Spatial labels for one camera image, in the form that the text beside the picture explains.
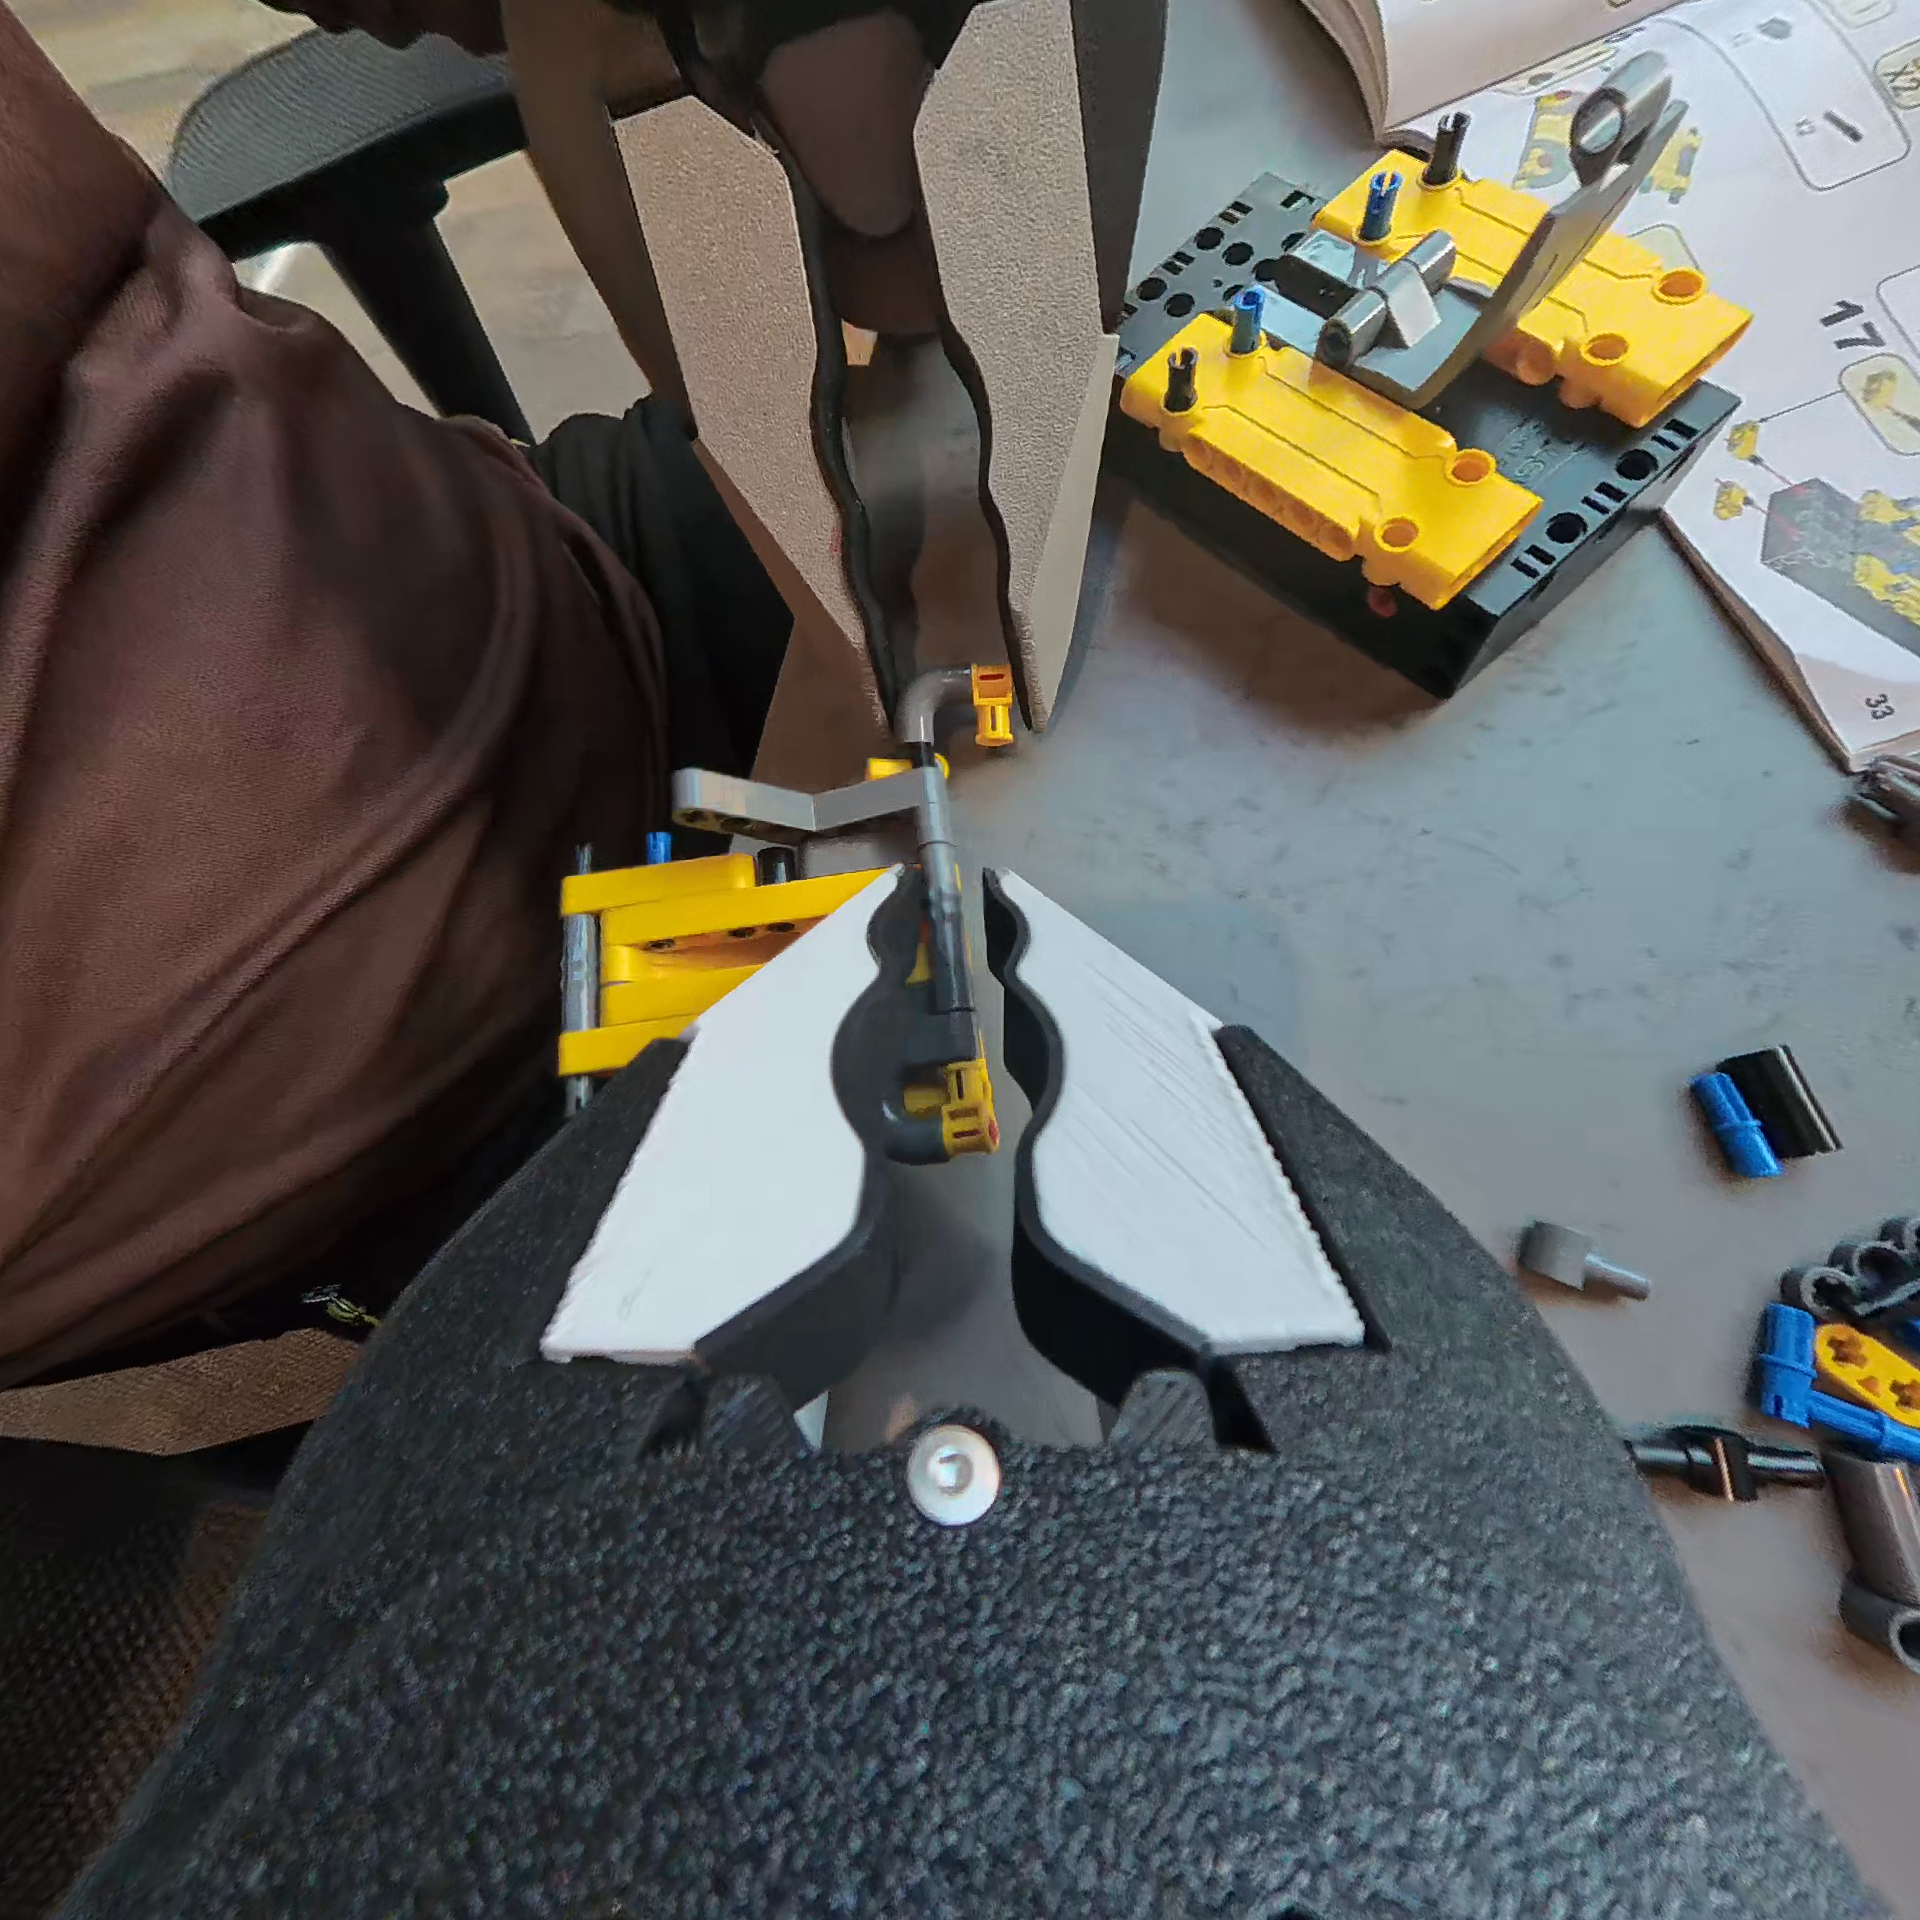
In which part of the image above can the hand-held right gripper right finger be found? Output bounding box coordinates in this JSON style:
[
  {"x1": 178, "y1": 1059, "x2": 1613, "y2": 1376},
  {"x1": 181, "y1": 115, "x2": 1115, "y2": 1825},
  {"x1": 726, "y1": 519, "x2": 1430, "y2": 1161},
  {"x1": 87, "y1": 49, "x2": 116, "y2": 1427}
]
[{"x1": 983, "y1": 867, "x2": 1368, "y2": 1412}]

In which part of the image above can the black base yellow panel assembly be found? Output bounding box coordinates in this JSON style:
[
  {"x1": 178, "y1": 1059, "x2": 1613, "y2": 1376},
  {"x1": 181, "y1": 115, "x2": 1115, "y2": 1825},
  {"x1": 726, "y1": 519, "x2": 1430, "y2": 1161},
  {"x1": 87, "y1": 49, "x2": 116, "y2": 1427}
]
[{"x1": 1118, "y1": 52, "x2": 1752, "y2": 701}]

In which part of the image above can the black and blue connector piece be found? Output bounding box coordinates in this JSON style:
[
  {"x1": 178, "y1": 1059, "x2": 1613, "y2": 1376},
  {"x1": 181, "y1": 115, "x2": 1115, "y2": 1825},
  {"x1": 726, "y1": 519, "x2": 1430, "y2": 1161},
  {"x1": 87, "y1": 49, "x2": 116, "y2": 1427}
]
[{"x1": 1688, "y1": 1045, "x2": 1845, "y2": 1179}]

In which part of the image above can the yellow panel vehicle assembly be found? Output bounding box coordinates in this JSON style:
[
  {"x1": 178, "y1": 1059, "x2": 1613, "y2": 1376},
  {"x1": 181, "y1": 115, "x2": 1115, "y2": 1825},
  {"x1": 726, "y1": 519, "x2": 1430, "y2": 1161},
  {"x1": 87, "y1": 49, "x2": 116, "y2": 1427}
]
[{"x1": 555, "y1": 753, "x2": 992, "y2": 1120}]

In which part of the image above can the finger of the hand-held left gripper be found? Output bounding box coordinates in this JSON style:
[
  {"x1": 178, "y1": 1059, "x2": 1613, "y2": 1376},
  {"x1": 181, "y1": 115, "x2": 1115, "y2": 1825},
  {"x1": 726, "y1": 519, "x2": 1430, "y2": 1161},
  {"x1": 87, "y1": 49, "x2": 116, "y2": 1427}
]
[
  {"x1": 912, "y1": 0, "x2": 1126, "y2": 735},
  {"x1": 612, "y1": 111, "x2": 904, "y2": 710}
]

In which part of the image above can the black pin connector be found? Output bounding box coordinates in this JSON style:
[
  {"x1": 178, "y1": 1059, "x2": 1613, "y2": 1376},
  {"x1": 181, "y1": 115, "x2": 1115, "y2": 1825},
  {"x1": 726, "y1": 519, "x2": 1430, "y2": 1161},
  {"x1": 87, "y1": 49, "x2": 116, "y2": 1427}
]
[{"x1": 1622, "y1": 1424, "x2": 1826, "y2": 1503}]

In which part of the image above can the open instruction booklet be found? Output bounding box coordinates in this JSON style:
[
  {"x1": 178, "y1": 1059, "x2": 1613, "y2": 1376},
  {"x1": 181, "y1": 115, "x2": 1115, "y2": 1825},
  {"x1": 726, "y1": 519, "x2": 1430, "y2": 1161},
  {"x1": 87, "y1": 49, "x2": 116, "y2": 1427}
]
[{"x1": 1296, "y1": 0, "x2": 1920, "y2": 775}]

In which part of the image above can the small grey pin piece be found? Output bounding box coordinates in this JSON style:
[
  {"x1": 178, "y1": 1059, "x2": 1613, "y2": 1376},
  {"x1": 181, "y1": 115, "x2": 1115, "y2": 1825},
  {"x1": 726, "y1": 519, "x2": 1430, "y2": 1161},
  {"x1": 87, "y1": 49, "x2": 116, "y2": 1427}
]
[{"x1": 1516, "y1": 1219, "x2": 1652, "y2": 1302}]

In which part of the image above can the pile of small building pieces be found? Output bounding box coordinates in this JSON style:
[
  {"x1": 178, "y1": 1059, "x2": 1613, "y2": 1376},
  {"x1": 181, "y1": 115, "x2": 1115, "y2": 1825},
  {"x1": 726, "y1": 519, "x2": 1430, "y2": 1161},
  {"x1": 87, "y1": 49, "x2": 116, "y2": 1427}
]
[{"x1": 1747, "y1": 1211, "x2": 1920, "y2": 1680}]

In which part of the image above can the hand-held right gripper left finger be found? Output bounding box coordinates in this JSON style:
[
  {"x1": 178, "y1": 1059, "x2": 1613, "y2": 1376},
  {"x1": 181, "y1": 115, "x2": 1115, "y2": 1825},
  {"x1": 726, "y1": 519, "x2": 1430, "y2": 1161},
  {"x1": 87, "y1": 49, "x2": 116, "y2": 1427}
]
[{"x1": 538, "y1": 867, "x2": 920, "y2": 1412}]

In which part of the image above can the grey desk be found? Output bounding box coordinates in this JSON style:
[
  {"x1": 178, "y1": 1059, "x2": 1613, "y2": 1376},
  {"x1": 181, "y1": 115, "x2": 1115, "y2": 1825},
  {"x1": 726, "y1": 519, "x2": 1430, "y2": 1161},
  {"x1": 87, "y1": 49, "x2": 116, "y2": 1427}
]
[{"x1": 750, "y1": 0, "x2": 1920, "y2": 1905}]

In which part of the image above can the grey elbow pipe yellow ring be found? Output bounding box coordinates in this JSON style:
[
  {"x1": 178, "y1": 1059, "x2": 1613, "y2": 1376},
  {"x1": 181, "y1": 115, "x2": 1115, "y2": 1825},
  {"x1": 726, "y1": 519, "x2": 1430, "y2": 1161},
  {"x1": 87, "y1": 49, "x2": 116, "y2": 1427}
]
[{"x1": 896, "y1": 661, "x2": 1016, "y2": 752}]

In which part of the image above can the person's left hand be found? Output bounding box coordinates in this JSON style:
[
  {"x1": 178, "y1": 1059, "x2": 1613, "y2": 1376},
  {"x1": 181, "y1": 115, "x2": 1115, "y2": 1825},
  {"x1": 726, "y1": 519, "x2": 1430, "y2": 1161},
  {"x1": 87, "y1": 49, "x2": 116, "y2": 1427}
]
[{"x1": 755, "y1": 27, "x2": 943, "y2": 335}]

